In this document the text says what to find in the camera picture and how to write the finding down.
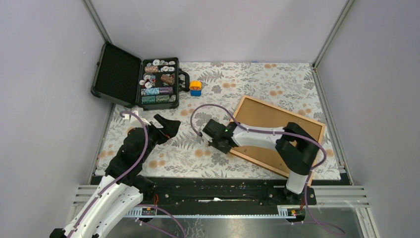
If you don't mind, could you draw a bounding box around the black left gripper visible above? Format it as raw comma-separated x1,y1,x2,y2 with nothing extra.
138,114,180,163

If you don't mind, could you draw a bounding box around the wooden picture frame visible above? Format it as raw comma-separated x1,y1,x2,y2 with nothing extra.
228,95,327,184

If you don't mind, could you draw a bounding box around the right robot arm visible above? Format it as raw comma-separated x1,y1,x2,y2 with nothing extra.
198,119,321,204

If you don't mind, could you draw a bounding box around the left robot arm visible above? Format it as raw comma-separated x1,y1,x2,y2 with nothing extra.
50,111,181,238

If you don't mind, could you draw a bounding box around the green poker chip stack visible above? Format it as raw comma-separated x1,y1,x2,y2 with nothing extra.
141,96,156,105

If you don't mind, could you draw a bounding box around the purple poker chip stack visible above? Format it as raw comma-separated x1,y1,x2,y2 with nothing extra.
159,87,173,95

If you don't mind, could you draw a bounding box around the cyan poker chip stack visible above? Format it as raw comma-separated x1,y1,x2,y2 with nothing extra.
141,88,159,96

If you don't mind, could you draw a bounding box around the floral patterned table mat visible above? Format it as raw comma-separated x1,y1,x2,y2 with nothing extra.
95,61,342,181

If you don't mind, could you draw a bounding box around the black poker chip case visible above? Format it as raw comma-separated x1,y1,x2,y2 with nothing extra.
91,43,190,111

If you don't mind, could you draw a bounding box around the yellow and blue toy block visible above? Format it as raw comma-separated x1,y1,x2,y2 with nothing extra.
189,80,203,97

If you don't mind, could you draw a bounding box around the orange poker chip roll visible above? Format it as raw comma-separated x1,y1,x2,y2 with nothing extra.
160,74,175,86

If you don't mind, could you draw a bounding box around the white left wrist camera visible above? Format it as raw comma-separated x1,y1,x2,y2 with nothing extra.
131,108,143,118

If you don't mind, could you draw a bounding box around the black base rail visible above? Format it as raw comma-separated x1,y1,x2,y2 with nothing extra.
142,177,350,217

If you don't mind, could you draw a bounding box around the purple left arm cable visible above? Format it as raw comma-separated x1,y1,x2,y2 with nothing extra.
67,110,188,238

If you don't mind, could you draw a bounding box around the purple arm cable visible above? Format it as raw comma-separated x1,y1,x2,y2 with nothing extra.
189,104,347,237
67,110,188,238

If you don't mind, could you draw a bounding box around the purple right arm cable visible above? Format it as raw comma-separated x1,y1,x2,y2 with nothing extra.
189,104,347,237

